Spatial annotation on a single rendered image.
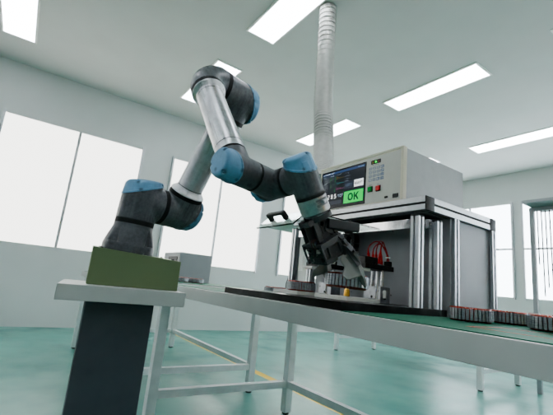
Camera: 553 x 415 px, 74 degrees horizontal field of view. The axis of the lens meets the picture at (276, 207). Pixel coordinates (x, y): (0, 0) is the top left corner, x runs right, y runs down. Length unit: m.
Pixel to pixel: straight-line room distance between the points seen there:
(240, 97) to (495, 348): 0.91
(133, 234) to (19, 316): 4.55
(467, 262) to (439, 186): 0.30
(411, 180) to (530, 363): 0.84
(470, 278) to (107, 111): 5.41
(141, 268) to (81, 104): 5.01
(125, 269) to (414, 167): 1.02
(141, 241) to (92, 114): 4.92
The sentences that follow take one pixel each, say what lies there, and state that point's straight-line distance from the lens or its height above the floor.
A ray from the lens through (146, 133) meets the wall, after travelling 6.10.
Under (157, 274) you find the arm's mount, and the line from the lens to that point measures 1.16.
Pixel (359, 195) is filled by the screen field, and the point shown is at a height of 1.17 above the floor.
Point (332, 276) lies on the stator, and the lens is 0.94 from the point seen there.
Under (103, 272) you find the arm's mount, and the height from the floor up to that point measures 0.78.
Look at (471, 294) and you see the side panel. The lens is 1.46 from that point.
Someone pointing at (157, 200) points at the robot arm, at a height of 1.01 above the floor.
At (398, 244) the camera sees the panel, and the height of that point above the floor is 0.99.
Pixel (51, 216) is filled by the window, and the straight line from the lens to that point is 5.64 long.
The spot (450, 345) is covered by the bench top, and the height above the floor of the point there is 0.72.
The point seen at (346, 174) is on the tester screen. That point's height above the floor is 1.27.
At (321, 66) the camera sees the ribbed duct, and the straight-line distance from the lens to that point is 3.38.
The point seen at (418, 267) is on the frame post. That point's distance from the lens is 1.21.
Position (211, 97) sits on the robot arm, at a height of 1.26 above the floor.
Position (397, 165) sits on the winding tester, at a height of 1.25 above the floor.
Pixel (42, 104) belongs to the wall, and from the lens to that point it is 5.97.
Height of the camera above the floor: 0.79
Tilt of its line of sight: 12 degrees up
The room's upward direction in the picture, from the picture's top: 6 degrees clockwise
